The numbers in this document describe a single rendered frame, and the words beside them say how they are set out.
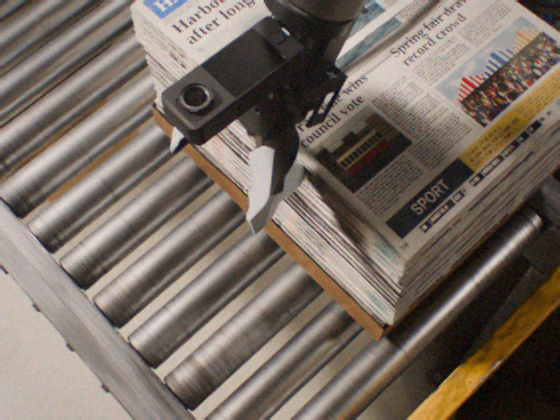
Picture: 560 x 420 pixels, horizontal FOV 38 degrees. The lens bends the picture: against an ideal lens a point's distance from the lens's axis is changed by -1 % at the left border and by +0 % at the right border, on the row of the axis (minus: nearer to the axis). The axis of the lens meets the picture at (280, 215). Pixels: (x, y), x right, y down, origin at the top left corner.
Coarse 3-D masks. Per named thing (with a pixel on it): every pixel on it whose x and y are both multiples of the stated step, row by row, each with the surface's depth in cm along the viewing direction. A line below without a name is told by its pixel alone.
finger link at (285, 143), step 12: (288, 120) 64; (276, 132) 66; (288, 132) 65; (264, 144) 67; (276, 144) 66; (288, 144) 65; (276, 156) 66; (288, 156) 66; (276, 168) 67; (288, 168) 67; (276, 180) 67; (276, 192) 68
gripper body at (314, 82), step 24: (264, 0) 62; (288, 24) 60; (312, 24) 60; (336, 24) 61; (312, 48) 65; (336, 48) 67; (312, 72) 67; (336, 72) 69; (288, 96) 64; (312, 96) 66; (336, 96) 70; (240, 120) 67; (264, 120) 65; (312, 120) 70
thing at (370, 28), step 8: (400, 0) 79; (408, 0) 79; (416, 0) 79; (392, 8) 78; (400, 8) 78; (384, 16) 78; (392, 16) 78; (368, 24) 77; (376, 24) 77; (360, 32) 77; (368, 32) 77; (352, 40) 76; (360, 40) 76; (344, 48) 76; (352, 48) 76
